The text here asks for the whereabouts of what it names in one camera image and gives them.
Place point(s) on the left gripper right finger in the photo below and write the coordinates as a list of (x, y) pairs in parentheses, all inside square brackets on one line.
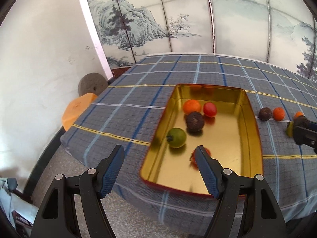
[(261, 216)]

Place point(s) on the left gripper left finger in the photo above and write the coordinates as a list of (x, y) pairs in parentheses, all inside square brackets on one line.
[(57, 217)]

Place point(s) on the small orange tangerine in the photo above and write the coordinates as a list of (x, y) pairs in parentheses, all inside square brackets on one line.
[(278, 114)]

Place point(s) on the red tomato fruit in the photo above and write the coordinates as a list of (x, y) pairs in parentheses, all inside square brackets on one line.
[(194, 158), (210, 110)]

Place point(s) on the green persimmon fruit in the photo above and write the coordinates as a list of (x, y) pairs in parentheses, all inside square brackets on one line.
[(289, 129), (176, 137)]

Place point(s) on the large orange tangerine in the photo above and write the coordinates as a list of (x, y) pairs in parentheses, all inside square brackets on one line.
[(298, 114)]

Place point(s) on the clutter pile on floor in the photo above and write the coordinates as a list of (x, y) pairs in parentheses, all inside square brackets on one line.
[(19, 213)]

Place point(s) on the red gold toffee tin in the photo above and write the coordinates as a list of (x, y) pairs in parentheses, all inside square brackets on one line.
[(231, 137)]

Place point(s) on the dark brown passion fruit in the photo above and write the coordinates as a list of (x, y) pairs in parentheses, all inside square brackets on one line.
[(195, 122)]

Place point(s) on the landscape painted folding screen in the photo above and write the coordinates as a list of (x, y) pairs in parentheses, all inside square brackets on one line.
[(279, 32)]

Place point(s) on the orange tangerine in tin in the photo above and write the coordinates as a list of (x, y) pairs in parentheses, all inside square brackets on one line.
[(190, 106)]

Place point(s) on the blue plaid tablecloth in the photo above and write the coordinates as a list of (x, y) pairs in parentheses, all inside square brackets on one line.
[(128, 111)]

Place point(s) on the round grey stone disc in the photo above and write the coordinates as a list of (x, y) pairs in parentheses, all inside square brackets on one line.
[(92, 83)]

